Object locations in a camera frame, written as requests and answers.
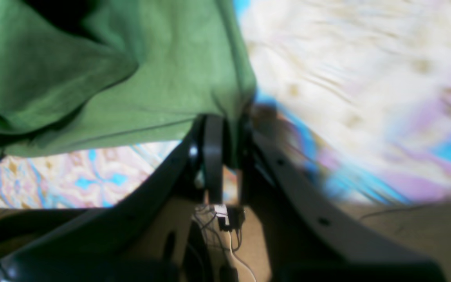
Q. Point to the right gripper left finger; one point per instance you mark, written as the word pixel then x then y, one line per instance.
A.
pixel 143 238

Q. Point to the green t-shirt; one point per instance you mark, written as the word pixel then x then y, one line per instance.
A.
pixel 80 74

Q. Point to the patterned tile tablecloth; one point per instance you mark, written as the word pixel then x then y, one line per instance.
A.
pixel 356 92

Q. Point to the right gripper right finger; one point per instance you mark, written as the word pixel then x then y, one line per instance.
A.
pixel 307 238

